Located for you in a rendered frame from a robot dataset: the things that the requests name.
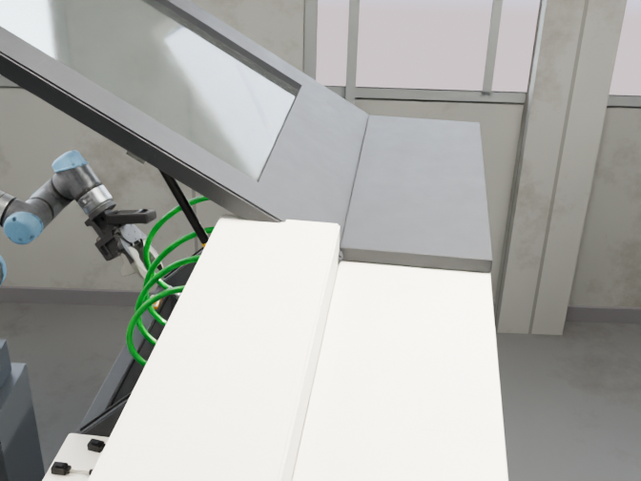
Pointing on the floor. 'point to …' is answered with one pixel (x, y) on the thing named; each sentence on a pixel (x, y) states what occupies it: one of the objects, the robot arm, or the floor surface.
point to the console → (232, 361)
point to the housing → (410, 319)
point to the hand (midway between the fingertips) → (155, 271)
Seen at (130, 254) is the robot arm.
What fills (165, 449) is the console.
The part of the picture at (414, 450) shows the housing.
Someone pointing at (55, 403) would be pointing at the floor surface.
